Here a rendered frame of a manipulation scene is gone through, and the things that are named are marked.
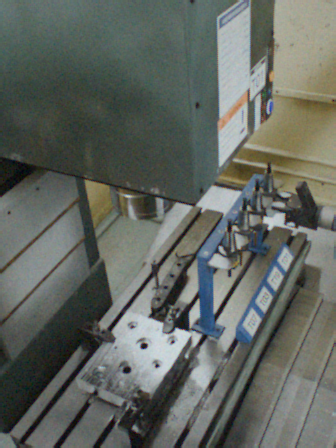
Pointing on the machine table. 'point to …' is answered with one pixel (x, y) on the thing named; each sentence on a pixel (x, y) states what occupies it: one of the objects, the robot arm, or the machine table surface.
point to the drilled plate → (128, 335)
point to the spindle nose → (138, 204)
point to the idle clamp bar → (169, 286)
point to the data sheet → (233, 54)
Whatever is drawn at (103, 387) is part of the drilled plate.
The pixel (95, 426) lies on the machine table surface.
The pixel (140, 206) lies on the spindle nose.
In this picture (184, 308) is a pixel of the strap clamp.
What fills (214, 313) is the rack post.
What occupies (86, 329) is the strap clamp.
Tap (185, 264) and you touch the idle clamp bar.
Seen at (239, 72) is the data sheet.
